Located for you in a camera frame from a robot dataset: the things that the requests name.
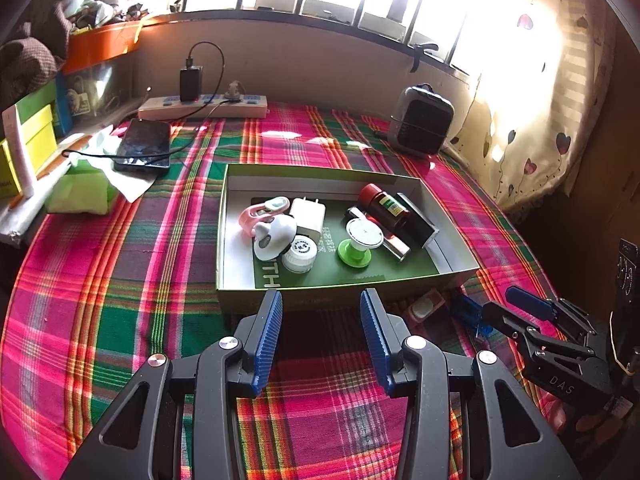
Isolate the green cardboard box tray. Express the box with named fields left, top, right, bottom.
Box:
left=216, top=164, right=480, bottom=315

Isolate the small white round jar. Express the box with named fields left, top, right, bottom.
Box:
left=282, top=235, right=318, bottom=274

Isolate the heart pattern curtain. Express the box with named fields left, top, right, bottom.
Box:
left=450, top=0, right=617, bottom=221

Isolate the pink mint small device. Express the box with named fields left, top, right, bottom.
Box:
left=239, top=196, right=291, bottom=237

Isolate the white tube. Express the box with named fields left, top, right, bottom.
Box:
left=2, top=105, right=36, bottom=198

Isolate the small white black heater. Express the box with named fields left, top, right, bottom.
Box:
left=386, top=84, right=454, bottom=157

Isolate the plaid pink green tablecloth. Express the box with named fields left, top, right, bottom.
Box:
left=1, top=104, right=553, bottom=479

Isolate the white green suction holder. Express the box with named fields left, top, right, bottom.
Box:
left=337, top=218, right=384, bottom=269

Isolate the silver black flashlight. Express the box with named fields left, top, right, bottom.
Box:
left=396, top=192, right=439, bottom=248

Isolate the white round gadget with knob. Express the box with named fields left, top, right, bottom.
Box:
left=253, top=214, right=297, bottom=261

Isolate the red cap brown bottle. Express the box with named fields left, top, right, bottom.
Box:
left=358, top=183, right=410, bottom=235

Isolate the white side shelf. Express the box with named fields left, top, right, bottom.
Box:
left=1, top=126, right=100, bottom=247

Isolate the blue digital display module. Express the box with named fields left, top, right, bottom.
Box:
left=448, top=294, right=494, bottom=338

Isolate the black charger cable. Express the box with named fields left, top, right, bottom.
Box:
left=60, top=40, right=227, bottom=162

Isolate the brown fabric bag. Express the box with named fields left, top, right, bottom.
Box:
left=1, top=1, right=72, bottom=110

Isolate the yellow green box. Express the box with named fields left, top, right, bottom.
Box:
left=1, top=104, right=58, bottom=198

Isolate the black charger plug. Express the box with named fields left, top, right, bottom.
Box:
left=179, top=56, right=202, bottom=103

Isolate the white power strip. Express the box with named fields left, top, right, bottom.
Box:
left=138, top=94, right=268, bottom=122

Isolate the orange plastic bin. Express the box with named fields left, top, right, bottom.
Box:
left=62, top=21, right=142, bottom=75

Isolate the black smartphone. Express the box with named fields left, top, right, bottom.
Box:
left=113, top=119, right=171, bottom=174

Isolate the pink white red device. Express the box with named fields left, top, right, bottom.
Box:
left=402, top=288, right=445, bottom=328

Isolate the white usb charger cube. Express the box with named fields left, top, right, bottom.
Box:
left=288, top=197, right=326, bottom=244

